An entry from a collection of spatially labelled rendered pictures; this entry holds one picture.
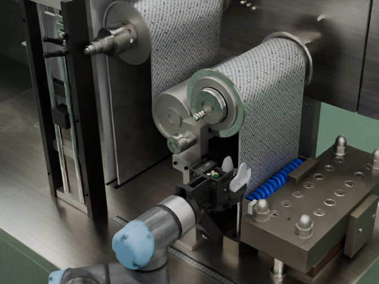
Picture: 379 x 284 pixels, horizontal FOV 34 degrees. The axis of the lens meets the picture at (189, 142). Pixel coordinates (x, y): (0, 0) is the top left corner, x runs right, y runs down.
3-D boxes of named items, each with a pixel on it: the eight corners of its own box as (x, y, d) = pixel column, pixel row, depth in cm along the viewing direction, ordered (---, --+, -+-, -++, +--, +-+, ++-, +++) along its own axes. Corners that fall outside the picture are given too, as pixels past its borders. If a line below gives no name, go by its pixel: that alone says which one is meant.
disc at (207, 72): (186, 124, 133) (185, 61, 125) (188, 123, 133) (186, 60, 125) (242, 147, 124) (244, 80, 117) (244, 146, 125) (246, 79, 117)
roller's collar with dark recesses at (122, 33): (98, 53, 135) (95, 25, 131) (118, 44, 139) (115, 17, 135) (118, 60, 131) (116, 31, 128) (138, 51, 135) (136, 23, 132)
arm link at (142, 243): (110, 263, 112) (106, 226, 108) (152, 233, 119) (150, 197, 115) (141, 282, 108) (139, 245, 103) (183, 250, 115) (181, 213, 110)
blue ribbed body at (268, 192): (242, 208, 135) (242, 195, 133) (295, 165, 148) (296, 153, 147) (255, 214, 133) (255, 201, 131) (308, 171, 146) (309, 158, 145)
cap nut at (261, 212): (249, 217, 128) (249, 200, 126) (259, 209, 131) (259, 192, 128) (263, 225, 126) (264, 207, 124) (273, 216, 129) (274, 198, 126)
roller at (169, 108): (152, 133, 142) (150, 86, 136) (221, 94, 158) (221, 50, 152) (192, 151, 135) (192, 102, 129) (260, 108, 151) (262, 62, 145)
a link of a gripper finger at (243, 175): (261, 155, 128) (234, 174, 122) (260, 179, 131) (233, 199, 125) (249, 150, 129) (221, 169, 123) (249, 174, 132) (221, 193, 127)
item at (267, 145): (237, 204, 134) (238, 130, 124) (295, 159, 149) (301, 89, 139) (238, 205, 134) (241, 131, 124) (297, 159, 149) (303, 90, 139)
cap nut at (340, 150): (329, 152, 149) (331, 136, 147) (336, 146, 152) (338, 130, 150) (343, 157, 147) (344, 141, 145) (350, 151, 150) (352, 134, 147)
